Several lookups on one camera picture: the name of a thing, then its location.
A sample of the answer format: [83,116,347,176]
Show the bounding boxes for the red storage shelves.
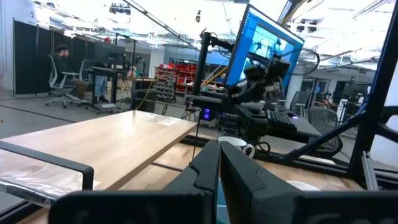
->
[154,59,225,96]

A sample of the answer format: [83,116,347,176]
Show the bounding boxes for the black keyboard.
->
[266,109,298,132]

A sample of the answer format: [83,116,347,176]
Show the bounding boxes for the monitor with blue screen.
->
[223,3,305,101]

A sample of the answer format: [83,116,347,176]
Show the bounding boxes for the person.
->
[93,36,113,103]
[51,43,91,101]

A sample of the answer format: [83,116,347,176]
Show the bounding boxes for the black partition panels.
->
[12,19,96,96]

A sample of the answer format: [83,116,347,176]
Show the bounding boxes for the grey mesh office chair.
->
[307,106,345,160]

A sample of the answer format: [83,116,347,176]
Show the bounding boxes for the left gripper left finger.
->
[48,139,220,224]

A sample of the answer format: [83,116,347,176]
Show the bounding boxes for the black monitor pole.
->
[192,30,234,97]

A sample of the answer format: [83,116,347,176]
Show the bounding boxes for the black box purple lights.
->
[200,106,216,123]

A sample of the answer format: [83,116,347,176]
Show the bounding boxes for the black standing desk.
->
[85,65,129,114]

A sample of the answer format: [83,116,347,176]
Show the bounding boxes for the black monitor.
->
[93,41,127,67]

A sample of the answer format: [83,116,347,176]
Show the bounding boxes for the black cabinet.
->
[131,79,158,113]

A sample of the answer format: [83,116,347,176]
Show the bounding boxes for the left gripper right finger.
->
[220,141,398,224]

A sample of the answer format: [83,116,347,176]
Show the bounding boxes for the wooden shelf with black legs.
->
[0,110,200,210]

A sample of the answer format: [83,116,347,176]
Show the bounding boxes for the silver metal bracket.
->
[360,151,381,191]

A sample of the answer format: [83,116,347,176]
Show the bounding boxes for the black table frame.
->
[178,0,398,191]

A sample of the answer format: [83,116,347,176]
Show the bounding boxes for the black computer desk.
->
[185,92,323,147]

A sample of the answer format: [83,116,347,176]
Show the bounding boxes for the white office chair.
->
[45,55,91,110]

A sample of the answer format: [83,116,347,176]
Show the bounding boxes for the grey parts rack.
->
[154,73,178,103]

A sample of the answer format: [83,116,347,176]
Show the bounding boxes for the blue white floral mug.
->
[285,180,321,192]

